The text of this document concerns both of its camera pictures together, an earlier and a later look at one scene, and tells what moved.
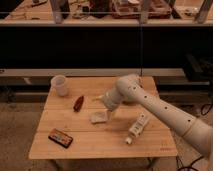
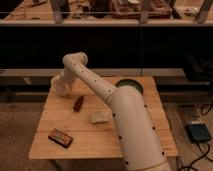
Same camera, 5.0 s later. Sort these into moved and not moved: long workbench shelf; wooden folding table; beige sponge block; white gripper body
Moved: white gripper body
Not moved: beige sponge block; wooden folding table; long workbench shelf
